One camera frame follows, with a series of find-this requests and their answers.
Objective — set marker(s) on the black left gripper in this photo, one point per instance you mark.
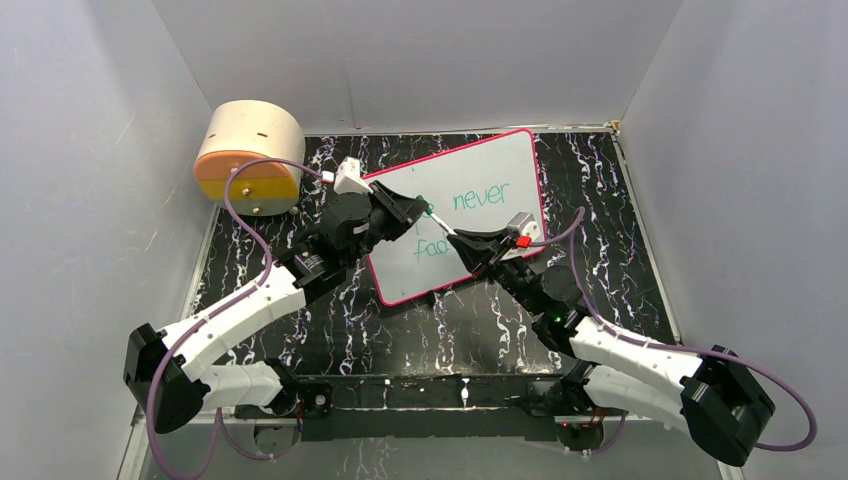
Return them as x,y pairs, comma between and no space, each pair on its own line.
402,212

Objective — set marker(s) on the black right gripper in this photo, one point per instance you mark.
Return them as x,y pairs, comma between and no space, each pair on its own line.
483,247

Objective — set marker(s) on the green capped whiteboard marker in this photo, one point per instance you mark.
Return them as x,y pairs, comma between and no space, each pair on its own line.
440,223

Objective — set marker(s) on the pink framed whiteboard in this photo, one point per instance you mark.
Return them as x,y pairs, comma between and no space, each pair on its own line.
475,187

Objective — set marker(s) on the green marker cap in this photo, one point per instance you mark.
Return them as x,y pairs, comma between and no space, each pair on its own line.
428,206

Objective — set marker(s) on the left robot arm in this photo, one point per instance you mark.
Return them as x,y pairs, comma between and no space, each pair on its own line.
174,372

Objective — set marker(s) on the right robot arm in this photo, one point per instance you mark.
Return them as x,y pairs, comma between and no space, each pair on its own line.
710,396

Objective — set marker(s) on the beige cylindrical drawer box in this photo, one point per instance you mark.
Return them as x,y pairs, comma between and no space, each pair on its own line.
244,130

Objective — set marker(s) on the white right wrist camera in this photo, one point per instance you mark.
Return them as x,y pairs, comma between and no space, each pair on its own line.
525,225

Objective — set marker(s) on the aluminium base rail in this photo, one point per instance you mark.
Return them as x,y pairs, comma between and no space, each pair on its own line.
446,427

